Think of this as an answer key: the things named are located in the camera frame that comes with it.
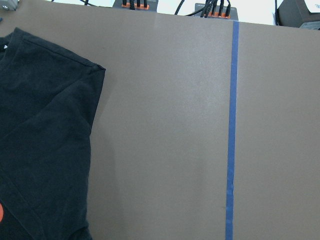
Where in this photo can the black graphic t-shirt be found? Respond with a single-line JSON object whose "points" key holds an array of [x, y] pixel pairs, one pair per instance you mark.
{"points": [[48, 101]]}

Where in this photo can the brown paper table mat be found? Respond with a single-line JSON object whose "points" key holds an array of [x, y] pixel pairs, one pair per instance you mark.
{"points": [[204, 126]]}

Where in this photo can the orange usb hub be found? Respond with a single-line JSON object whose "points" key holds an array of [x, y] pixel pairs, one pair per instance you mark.
{"points": [[218, 9], [138, 5]]}

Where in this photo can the dark brown box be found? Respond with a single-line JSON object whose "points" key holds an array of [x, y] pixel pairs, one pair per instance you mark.
{"points": [[303, 14]]}

